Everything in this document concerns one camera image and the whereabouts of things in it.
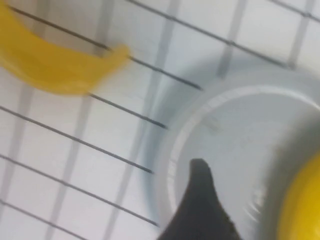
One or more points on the white black-grid tablecloth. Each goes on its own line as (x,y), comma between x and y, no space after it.
(75,150)

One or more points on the grey round plate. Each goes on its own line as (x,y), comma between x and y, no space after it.
(237,137)

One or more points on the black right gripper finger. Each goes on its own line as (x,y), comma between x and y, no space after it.
(200,212)

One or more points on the yellow banana with straight stem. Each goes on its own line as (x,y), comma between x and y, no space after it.
(305,205)

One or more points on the yellow banana with curved stem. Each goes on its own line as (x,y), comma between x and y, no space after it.
(50,67)

